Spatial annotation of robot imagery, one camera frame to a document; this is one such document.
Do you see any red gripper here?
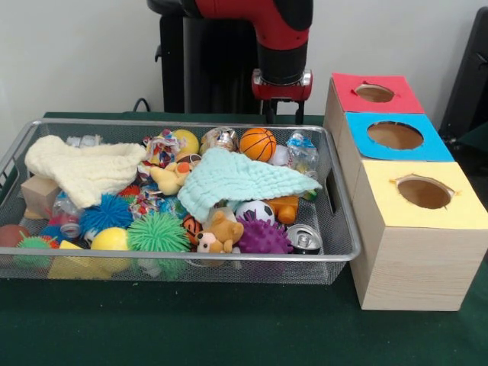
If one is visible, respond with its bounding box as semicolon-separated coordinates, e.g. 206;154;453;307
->
251;70;313;125

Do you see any clear plastic bottle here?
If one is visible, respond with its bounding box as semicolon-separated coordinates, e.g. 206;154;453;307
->
285;130;320;180

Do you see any mint green knitted cloth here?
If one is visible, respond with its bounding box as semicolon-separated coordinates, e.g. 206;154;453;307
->
177;147;323;223

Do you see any silver mesh bin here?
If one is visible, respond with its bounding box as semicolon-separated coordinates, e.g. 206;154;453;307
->
0;117;361;289

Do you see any wooden three-hole box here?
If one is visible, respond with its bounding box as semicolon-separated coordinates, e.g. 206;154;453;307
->
322;72;488;312

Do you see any orange toy basketball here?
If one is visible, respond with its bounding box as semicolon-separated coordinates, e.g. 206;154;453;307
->
239;127;278;161

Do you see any toy soccer ball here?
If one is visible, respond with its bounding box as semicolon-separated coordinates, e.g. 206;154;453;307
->
235;200;276;226

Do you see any purple spiky ball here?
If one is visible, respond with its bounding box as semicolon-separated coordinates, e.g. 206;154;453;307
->
238;217;294;255

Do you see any silver drink can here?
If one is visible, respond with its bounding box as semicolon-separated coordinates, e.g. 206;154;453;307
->
286;223;324;255

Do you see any yellow plush duck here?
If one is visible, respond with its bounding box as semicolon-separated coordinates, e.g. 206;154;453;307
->
149;160;195;195

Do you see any brown teddy bear plush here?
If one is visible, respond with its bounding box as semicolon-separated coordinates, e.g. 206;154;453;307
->
196;210;246;255

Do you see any green koosh ball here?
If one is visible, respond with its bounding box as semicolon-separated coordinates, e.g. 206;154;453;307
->
127;212;191;253

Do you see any black stand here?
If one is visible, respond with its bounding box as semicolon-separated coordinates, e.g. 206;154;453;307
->
438;6;488;134

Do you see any dark green side-table cloth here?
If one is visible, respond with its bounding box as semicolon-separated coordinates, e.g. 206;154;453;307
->
451;124;488;153

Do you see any blue koosh ball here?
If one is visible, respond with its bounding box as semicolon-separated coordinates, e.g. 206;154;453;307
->
79;194;135;233

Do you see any cream knitted cloth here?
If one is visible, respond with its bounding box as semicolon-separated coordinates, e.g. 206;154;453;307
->
24;134;148;210

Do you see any dark green table cloth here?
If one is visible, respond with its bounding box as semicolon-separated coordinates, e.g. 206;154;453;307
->
0;111;488;366

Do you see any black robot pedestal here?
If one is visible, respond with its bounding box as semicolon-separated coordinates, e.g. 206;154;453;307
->
146;0;289;114

